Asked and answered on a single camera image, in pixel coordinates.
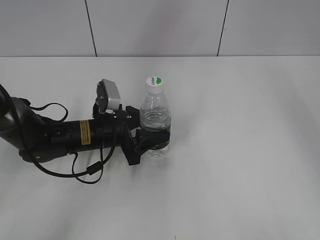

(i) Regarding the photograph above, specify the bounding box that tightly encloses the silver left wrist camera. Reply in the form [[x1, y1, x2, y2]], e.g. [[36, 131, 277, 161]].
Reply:
[[95, 78, 121, 114]]

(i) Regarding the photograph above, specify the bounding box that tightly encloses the white green bottle cap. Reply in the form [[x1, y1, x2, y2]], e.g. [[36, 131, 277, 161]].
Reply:
[[145, 76, 164, 95]]

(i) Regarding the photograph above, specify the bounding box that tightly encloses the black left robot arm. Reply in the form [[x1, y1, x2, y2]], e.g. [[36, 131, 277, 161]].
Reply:
[[0, 79, 171, 166]]

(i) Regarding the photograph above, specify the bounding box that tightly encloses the clear plastic water bottle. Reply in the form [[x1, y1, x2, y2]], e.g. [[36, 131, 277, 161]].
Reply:
[[139, 89, 172, 158]]

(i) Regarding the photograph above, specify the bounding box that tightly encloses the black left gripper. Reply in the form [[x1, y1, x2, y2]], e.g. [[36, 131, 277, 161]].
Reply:
[[92, 104, 171, 166]]

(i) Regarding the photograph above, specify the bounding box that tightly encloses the black left camera cable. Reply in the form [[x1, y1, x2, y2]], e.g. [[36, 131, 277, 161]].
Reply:
[[0, 83, 118, 185]]

